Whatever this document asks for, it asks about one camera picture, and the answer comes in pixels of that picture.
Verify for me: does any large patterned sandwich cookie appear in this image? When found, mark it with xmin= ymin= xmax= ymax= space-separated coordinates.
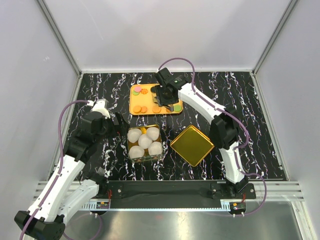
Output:
xmin=152 ymin=106 xmax=162 ymax=113

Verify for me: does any plain round orange cookie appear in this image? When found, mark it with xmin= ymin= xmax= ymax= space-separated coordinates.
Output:
xmin=141 ymin=106 xmax=148 ymax=113

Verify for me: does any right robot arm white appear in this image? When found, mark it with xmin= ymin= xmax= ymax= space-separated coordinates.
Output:
xmin=151 ymin=81 xmax=249 ymax=199

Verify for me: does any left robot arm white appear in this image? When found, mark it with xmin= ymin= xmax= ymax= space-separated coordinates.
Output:
xmin=14 ymin=98 xmax=129 ymax=240

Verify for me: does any green macaron near right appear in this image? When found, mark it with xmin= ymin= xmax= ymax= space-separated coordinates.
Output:
xmin=174 ymin=105 xmax=182 ymax=112

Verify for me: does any orange swirl cookie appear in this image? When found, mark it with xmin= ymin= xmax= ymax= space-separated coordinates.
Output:
xmin=140 ymin=89 xmax=148 ymax=95

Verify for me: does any yellow serving tray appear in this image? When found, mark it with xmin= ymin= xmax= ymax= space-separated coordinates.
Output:
xmin=129 ymin=83 xmax=183 ymax=116

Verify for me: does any green macaron cookie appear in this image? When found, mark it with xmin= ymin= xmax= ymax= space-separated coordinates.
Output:
xmin=132 ymin=91 xmax=140 ymax=96

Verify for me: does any white paper cup back-left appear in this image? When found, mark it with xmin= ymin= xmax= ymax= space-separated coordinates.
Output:
xmin=127 ymin=128 xmax=142 ymax=144

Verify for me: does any dotted round sandwich cookie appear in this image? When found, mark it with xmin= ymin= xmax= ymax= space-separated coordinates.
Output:
xmin=133 ymin=105 xmax=142 ymax=114

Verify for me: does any white paper cup back-right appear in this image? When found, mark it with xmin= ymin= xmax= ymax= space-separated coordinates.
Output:
xmin=146 ymin=127 xmax=160 ymax=141

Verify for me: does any white paper cup front-left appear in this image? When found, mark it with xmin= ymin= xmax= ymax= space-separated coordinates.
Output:
xmin=128 ymin=145 xmax=145 ymax=159

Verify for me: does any white paper cup centre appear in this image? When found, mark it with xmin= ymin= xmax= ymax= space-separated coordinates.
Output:
xmin=138 ymin=134 xmax=153 ymax=149

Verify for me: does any gold square cookie tin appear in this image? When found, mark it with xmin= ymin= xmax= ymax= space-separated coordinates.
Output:
xmin=127 ymin=124 xmax=164 ymax=163

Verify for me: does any gold tin lid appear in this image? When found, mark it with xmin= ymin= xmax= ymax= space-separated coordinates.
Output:
xmin=170 ymin=125 xmax=215 ymax=167

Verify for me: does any white paper cup front-right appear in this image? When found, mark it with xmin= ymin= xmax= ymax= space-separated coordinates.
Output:
xmin=148 ymin=141 xmax=163 ymax=156

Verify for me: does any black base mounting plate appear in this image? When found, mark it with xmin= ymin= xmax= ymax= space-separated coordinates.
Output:
xmin=97 ymin=180 xmax=257 ymax=200

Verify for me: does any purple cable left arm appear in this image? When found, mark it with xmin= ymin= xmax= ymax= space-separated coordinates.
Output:
xmin=19 ymin=99 xmax=104 ymax=240

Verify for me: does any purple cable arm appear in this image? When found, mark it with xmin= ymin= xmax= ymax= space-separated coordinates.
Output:
xmin=19 ymin=99 xmax=104 ymax=240
xmin=158 ymin=57 xmax=268 ymax=218

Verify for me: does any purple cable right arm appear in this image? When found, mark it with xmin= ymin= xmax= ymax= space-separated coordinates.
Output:
xmin=158 ymin=57 xmax=268 ymax=218

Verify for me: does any aluminium frame rail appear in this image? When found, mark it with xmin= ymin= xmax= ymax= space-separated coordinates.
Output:
xmin=32 ymin=181 xmax=306 ymax=211

